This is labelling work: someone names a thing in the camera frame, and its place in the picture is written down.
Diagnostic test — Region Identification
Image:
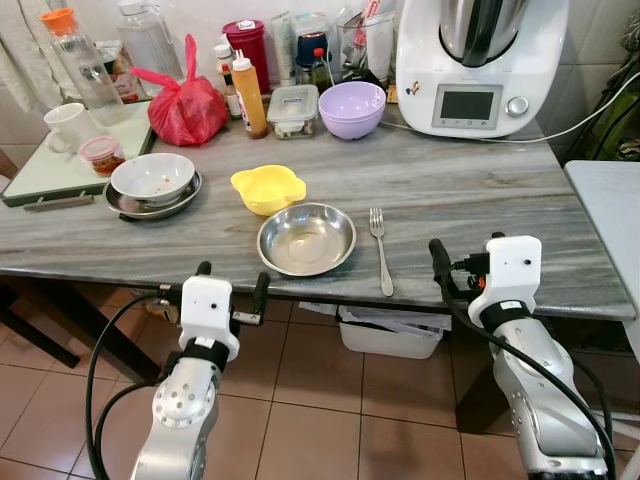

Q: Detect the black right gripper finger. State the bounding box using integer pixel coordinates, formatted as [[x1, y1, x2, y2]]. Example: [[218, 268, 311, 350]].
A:
[[429, 238, 459, 301]]

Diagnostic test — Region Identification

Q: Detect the steel fork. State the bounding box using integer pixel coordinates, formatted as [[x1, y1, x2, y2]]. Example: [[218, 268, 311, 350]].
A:
[[369, 208, 396, 298]]

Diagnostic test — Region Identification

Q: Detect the empty steel plate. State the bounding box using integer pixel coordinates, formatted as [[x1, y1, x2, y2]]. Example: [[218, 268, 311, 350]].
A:
[[257, 202, 358, 279]]

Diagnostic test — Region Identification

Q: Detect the steel plate under white bowl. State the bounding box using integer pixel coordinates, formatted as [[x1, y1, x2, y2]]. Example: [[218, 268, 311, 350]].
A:
[[103, 171, 205, 223]]

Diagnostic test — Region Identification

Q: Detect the white plastic bin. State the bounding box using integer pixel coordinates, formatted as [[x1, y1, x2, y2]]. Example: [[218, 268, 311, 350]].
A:
[[337, 304, 452, 360]]

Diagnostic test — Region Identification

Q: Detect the yellow plastic bowl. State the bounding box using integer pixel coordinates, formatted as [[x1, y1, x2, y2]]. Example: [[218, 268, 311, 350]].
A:
[[230, 164, 308, 218]]

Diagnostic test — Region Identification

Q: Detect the white ceramic bowl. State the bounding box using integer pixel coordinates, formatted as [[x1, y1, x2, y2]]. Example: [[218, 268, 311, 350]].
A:
[[109, 152, 198, 206]]

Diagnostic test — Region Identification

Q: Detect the small tub with pink lid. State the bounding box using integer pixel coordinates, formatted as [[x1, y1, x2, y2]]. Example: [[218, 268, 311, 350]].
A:
[[77, 136, 128, 178]]

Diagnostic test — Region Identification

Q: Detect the red plastic bag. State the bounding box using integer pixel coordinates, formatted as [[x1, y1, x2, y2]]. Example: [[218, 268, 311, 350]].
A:
[[129, 33, 231, 148]]

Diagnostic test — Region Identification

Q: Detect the white side table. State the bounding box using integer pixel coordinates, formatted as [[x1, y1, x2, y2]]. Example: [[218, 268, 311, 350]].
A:
[[564, 159, 640, 353]]

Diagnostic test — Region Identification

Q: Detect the purple bowl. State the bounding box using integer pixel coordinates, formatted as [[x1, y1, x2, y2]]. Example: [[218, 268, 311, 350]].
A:
[[317, 80, 388, 141]]

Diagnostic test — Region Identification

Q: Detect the orange sauce squeeze bottle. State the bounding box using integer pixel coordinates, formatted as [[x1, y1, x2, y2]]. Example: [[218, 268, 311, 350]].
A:
[[230, 49, 270, 140]]

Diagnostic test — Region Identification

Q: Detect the clear lidded food container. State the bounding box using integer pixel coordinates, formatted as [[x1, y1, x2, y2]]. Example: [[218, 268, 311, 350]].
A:
[[266, 84, 321, 141]]

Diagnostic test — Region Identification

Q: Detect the white kitchen cooking machine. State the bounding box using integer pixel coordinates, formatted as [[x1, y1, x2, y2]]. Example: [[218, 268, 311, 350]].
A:
[[394, 0, 572, 140]]

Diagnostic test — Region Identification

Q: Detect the red printed food packet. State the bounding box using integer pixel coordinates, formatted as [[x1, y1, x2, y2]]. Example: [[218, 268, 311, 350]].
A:
[[98, 40, 147, 105]]

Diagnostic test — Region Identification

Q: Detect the white mug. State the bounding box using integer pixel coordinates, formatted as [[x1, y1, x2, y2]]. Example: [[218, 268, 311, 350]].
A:
[[42, 101, 102, 155]]

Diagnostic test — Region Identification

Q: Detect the small white-capped condiment bottle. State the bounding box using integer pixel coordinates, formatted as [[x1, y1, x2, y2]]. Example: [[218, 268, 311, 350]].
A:
[[212, 42, 242, 120]]

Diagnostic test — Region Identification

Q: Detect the dark bottle with red cap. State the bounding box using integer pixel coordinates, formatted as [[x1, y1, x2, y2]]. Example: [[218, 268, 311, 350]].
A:
[[307, 46, 337, 93]]

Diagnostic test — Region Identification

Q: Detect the clear plastic storage jar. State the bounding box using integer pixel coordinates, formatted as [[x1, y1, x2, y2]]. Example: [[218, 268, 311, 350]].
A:
[[335, 8, 397, 87]]

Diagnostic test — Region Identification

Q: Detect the clear bottle with white cap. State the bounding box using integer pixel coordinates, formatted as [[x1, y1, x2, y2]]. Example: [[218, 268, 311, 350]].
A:
[[116, 0, 187, 89]]

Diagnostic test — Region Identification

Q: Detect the maroon canister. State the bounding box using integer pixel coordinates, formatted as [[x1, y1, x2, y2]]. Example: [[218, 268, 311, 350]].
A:
[[221, 18, 272, 97]]

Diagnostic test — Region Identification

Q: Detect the clear bottle with orange cap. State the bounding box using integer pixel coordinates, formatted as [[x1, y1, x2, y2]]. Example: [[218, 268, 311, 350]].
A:
[[39, 7, 127, 127]]

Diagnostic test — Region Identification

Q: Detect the jar with blue lid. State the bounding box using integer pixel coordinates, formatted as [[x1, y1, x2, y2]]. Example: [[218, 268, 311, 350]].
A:
[[294, 28, 332, 87]]

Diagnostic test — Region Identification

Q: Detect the floral cloth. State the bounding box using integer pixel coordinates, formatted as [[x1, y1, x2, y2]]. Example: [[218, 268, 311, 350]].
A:
[[0, 0, 63, 89]]

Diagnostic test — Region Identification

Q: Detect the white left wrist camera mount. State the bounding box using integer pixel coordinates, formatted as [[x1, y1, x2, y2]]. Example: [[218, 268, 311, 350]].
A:
[[179, 276, 242, 362]]

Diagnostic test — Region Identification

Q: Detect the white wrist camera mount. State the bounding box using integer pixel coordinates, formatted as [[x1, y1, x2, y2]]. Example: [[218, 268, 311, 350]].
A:
[[179, 276, 242, 362], [467, 235, 544, 322]]

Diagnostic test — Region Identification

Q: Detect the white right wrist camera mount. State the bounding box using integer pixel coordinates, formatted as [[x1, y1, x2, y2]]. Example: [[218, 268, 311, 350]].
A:
[[467, 235, 544, 322]]

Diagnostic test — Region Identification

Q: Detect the white power cable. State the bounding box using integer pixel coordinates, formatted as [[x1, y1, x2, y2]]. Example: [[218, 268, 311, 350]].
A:
[[380, 70, 640, 145]]

